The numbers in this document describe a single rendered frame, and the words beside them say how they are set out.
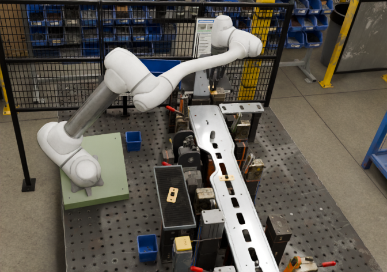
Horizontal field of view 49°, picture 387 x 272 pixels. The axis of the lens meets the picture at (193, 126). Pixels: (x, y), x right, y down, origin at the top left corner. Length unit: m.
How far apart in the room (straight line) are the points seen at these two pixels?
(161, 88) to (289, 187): 1.20
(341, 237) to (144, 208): 1.13
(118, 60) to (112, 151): 0.75
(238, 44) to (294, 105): 2.71
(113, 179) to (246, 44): 1.07
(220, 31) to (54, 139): 1.00
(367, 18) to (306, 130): 1.45
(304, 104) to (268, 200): 2.36
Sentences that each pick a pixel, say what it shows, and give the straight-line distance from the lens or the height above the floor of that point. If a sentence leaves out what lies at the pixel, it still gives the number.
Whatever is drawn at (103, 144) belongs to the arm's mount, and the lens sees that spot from 2.51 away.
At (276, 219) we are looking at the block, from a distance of 2.12.
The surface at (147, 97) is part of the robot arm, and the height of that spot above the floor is 1.51.
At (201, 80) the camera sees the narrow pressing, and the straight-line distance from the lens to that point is 2.75.
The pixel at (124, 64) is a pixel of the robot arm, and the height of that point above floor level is 1.62.
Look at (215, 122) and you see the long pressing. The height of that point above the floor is 1.00.
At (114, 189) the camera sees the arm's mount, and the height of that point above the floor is 0.77.
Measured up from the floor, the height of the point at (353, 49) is 0.46.
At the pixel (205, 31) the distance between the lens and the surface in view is 2.90.
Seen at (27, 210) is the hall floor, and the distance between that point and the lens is 3.50.
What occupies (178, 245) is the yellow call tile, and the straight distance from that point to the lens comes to 1.78.
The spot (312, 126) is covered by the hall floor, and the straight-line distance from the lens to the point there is 4.56.
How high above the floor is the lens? 2.60
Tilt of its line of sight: 38 degrees down
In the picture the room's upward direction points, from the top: 7 degrees clockwise
